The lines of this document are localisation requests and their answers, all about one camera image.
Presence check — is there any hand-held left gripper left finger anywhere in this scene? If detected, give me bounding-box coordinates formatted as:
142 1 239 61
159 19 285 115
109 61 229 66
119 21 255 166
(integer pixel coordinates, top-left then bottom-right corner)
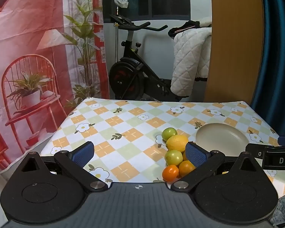
18 141 109 192

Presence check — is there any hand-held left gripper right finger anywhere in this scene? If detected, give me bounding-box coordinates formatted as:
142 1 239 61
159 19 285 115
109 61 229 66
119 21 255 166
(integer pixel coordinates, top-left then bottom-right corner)
170 141 264 192

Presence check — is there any green apple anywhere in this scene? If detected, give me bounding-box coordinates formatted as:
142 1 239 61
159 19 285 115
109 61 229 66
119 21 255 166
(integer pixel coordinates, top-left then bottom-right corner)
162 128 178 141
165 150 183 167

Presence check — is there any large yellow lemon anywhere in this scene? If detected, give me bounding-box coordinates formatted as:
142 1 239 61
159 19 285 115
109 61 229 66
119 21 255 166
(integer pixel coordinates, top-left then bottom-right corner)
166 135 189 152

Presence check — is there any beige round plate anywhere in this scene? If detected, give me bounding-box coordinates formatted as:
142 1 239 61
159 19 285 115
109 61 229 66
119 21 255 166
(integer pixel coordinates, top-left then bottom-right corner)
195 123 249 153

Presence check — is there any bright orange tangerine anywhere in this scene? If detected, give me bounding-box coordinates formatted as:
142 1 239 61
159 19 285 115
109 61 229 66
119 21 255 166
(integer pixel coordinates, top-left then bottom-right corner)
162 165 180 182

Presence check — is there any checkered floral tablecloth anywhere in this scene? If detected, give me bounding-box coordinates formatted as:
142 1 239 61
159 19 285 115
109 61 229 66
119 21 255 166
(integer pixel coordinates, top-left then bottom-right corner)
41 97 285 197

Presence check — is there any blue curtain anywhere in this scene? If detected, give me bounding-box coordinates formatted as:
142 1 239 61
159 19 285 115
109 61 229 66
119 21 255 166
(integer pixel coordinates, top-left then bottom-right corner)
249 0 285 138

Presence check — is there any black exercise bike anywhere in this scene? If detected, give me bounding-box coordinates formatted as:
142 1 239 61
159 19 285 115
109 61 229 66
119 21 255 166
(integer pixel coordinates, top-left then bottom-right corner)
108 7 191 101

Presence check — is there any white quilted blanket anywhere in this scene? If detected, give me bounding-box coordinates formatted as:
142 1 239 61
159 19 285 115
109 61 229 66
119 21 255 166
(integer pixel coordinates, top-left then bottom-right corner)
170 17 213 98

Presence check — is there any wooden board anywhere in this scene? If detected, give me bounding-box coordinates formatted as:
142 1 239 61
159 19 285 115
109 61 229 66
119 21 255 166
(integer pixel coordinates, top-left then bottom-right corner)
203 0 264 104

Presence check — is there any red printed backdrop cloth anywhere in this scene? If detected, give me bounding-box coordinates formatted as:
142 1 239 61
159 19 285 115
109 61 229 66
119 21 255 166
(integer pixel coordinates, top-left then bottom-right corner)
0 0 110 174

